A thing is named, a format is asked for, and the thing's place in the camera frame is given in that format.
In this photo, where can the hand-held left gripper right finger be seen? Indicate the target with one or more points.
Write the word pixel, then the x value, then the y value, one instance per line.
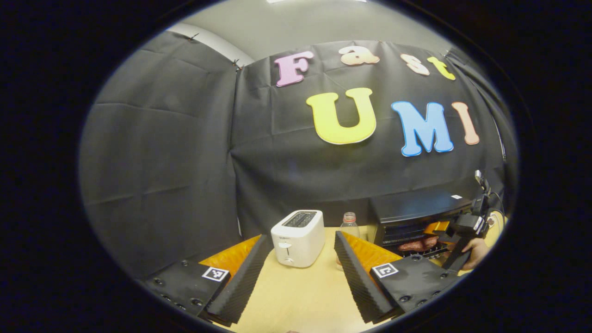
pixel 358 282

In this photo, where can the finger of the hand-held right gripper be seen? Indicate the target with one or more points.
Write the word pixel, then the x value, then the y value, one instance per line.
pixel 437 227

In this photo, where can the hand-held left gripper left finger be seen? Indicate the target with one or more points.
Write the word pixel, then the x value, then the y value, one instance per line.
pixel 245 282

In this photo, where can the white toaster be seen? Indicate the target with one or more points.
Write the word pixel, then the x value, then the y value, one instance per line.
pixel 298 240

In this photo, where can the black backdrop cloth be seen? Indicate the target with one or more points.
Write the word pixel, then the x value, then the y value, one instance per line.
pixel 162 162

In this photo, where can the clear plastic bottle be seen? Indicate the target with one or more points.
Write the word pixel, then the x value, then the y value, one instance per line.
pixel 350 226

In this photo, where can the red sausage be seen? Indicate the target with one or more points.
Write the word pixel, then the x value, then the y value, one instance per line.
pixel 416 245

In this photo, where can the black electric oven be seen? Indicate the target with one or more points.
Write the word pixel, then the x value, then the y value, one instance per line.
pixel 411 208

